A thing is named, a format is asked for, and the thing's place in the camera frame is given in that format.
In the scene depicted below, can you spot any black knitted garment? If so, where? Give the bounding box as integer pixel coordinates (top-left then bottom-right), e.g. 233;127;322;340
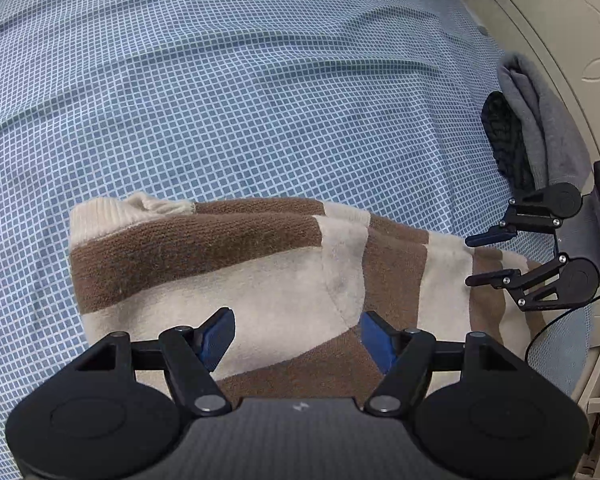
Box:
481;91;535;196

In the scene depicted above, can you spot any blue checkered bed sheet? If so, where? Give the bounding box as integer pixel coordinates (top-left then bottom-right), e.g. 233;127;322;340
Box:
0;0;594;480

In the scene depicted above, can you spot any black cable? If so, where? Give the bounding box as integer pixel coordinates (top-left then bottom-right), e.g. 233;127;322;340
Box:
524;286;600;369

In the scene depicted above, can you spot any brown cream striped sweater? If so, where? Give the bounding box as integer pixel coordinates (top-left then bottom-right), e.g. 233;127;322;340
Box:
69;193;547;401

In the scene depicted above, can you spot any grey folded garment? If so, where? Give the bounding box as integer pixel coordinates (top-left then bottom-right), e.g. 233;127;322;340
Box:
498;52;592;190

